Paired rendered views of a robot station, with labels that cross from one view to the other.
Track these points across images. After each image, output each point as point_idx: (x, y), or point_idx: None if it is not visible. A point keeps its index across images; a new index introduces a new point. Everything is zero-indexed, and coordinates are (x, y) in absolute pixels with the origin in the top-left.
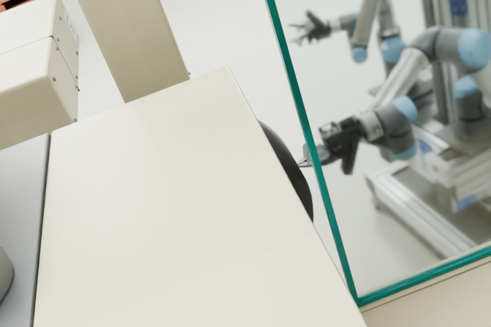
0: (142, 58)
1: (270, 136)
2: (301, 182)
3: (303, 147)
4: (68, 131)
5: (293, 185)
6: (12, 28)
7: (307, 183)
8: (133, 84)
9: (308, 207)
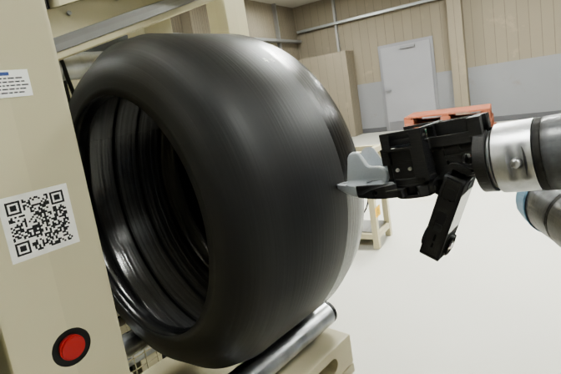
0: None
1: (279, 89)
2: (253, 177)
3: (362, 154)
4: None
5: (223, 169)
6: None
7: (289, 200)
8: None
9: (256, 242)
